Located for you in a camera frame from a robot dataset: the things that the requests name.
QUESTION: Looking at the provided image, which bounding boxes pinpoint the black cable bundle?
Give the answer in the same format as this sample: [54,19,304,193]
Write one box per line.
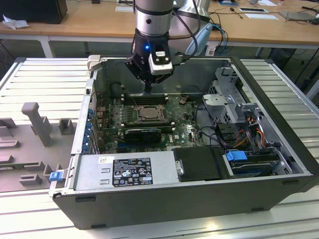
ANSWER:
[195,102,236,149]

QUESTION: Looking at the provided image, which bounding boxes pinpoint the grey case latch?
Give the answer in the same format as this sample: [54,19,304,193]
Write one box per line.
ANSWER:
[87,55,102,72]

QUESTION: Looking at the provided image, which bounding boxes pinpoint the coloured power wire bundle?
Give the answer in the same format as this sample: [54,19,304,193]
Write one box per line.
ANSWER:
[234,117,266,150]

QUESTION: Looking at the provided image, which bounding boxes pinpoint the metal socket cover frame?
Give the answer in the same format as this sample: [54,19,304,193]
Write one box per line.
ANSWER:
[136,104,165,122]

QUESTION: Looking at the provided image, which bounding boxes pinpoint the silver metal drive cage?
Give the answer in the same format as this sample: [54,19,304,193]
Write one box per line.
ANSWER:
[201,66,266,150]

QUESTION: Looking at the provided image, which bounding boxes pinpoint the green motherboard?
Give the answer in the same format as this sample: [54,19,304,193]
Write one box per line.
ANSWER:
[96,96,209,154]

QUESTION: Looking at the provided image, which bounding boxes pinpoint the black cylinder part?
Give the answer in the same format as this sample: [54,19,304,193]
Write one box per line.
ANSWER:
[111,83,122,98]

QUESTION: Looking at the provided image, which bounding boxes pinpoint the black plastic drive shroud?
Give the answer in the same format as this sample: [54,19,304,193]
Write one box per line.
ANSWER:
[171,146,229,182]

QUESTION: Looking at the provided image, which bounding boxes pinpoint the RAM slot white latches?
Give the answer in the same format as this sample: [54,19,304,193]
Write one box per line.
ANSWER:
[121,94,167,98]
[121,122,173,127]
[121,99,168,103]

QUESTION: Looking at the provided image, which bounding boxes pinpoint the flat dark tablet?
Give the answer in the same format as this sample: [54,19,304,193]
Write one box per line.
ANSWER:
[238,7,270,13]

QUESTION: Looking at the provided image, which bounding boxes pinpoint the silver power supply unit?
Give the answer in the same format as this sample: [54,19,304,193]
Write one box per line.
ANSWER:
[73,150,179,192]

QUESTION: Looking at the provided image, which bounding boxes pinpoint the crumpled white paper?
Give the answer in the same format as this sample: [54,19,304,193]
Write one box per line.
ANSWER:
[1,13,30,30]

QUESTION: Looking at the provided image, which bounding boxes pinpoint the wooden desk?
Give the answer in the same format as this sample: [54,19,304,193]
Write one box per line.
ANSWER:
[0,0,319,49]

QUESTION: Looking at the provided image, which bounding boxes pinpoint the blue case release tab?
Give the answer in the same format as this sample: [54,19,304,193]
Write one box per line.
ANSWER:
[49,171,63,182]

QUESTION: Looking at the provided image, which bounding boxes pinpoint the grey parts rack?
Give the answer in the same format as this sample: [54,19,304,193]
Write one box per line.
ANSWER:
[0,102,78,194]

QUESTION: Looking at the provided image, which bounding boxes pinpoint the blue cable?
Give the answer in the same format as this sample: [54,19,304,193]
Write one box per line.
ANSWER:
[211,23,229,50]

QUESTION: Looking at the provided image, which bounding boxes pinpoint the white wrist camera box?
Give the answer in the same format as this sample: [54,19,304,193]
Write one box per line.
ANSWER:
[149,43,174,76]

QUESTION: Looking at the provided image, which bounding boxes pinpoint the black open PC case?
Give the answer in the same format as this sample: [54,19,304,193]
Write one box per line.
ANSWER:
[48,55,315,231]

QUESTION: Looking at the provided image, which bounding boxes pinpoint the grey closed laptop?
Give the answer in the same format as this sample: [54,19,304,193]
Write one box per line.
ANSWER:
[278,9,317,22]

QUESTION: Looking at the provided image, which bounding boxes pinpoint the black box on desk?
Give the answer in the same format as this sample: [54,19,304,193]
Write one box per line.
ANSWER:
[0,0,68,25]

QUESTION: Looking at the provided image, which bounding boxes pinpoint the hard disk in blue carrier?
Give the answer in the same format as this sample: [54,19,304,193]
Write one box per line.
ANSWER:
[224,149,281,179]

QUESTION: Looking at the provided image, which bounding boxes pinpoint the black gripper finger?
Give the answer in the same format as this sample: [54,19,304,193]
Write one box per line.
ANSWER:
[149,74,172,94]
[124,56,150,94]

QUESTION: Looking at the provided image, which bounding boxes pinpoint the black graphics card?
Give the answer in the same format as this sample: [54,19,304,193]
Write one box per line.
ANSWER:
[124,128,162,144]

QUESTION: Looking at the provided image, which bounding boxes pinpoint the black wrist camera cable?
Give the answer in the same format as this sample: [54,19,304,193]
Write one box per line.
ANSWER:
[170,0,204,67]

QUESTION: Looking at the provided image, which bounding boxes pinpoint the CPU socket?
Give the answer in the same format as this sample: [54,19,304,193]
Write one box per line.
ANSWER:
[134,104,167,123]

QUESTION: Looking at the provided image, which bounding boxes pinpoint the RAM slot black latches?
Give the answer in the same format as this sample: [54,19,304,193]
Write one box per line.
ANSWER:
[121,124,173,129]
[121,96,167,100]
[121,120,172,124]
[121,101,168,106]

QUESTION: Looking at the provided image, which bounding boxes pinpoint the blue card retention bracket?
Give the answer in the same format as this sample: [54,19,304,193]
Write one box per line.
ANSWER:
[84,108,95,153]

